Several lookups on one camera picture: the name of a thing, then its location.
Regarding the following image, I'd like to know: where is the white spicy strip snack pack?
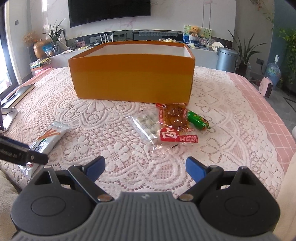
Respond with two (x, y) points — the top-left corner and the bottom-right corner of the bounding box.
(18, 121), (70, 179)

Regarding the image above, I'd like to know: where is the green sausage stick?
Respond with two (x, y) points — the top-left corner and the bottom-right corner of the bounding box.
(187, 111), (210, 131)

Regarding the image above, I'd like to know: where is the red braised meat packet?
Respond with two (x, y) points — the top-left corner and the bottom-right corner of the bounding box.
(156, 103), (198, 144)

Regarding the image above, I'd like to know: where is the clear bag of white balls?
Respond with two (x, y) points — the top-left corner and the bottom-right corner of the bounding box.
(124, 108), (164, 150)

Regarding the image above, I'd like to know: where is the black notebook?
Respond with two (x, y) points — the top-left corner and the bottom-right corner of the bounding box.
(1, 84), (35, 108)

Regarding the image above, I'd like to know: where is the pink lace tablecloth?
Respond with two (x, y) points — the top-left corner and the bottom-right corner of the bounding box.
(6, 67), (295, 197)

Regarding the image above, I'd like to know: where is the pink storage box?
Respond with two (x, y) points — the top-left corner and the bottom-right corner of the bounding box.
(30, 63), (52, 76)

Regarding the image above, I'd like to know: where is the pink small heater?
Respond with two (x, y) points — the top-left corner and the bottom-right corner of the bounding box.
(259, 77), (273, 98)

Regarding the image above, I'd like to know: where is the orange cardboard box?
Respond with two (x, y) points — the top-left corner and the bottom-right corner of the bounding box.
(68, 46), (195, 104)

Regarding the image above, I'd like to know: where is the grey metal trash bin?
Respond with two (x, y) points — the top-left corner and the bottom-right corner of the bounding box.
(216, 48), (239, 73)

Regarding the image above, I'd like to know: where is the white TV console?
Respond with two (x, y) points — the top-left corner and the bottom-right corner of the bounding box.
(49, 34), (219, 70)

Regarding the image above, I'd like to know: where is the left potted plant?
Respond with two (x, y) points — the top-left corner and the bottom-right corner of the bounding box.
(44, 19), (65, 55)

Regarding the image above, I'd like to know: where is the blue water jug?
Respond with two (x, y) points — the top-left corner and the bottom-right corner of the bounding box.
(264, 54), (281, 89)

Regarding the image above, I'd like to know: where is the potted green plant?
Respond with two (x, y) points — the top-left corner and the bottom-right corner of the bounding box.
(228, 31), (267, 76)

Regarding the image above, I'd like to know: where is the white wifi router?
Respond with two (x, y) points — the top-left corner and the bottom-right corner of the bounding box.
(99, 33), (114, 44)

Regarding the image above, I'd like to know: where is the teddy bear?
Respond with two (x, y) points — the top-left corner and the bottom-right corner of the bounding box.
(189, 26), (201, 37)

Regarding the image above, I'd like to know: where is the black wall television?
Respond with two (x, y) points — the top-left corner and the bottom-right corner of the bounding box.
(68, 0), (151, 27)

